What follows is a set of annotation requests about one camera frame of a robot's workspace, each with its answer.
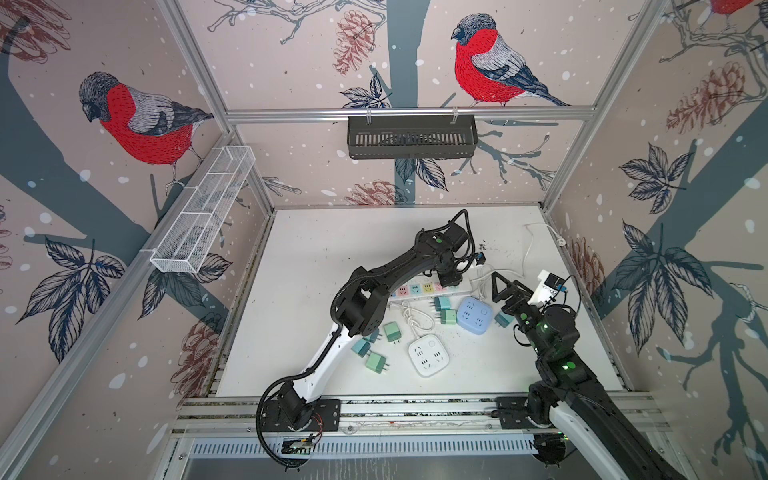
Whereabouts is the teal charger plug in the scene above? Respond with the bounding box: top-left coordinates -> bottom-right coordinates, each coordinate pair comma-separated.
364,328 -> 381,344
433,296 -> 452,312
351,338 -> 371,358
494,312 -> 516,328

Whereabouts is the white multicolour power strip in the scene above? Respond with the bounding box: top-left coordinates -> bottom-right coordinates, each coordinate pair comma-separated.
390,275 -> 473,301

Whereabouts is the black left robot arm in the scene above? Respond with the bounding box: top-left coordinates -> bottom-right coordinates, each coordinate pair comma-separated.
255,209 -> 476,471

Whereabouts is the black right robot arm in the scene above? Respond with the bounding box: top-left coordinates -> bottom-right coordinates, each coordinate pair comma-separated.
491,271 -> 684,479

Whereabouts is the green charger plug centre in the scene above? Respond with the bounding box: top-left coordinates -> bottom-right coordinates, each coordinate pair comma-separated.
440,309 -> 458,325

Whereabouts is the green charger plug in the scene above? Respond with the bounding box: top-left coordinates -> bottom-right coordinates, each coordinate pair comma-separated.
365,352 -> 388,374
383,322 -> 402,343
440,309 -> 458,325

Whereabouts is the green charger plug left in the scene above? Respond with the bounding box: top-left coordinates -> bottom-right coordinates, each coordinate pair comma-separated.
383,322 -> 402,343

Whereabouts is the green charger plug bottom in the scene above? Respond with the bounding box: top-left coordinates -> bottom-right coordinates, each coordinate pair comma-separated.
365,352 -> 388,374

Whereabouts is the blue square socket cube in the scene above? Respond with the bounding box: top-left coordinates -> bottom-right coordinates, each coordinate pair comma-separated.
457,297 -> 493,335

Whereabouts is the white square socket cube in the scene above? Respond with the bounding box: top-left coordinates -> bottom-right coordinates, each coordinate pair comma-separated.
407,334 -> 450,378

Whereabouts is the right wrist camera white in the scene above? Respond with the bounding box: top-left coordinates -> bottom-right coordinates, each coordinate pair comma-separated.
530,270 -> 567,305

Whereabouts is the white cube socket cable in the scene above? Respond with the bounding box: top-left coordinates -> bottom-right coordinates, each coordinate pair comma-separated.
395,299 -> 436,337

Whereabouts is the white power strip cable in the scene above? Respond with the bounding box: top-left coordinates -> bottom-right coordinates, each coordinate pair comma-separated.
467,223 -> 568,286

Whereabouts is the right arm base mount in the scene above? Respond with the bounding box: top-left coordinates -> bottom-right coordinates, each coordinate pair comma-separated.
491,396 -> 551,430

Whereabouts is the black wall shelf basket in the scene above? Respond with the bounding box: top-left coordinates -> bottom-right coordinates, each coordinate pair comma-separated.
347,115 -> 478,160

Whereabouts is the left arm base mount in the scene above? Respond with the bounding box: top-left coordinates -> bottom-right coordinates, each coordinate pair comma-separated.
257,398 -> 341,433

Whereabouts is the white wire mesh shelf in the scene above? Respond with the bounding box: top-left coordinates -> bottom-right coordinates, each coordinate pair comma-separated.
150,145 -> 255,273

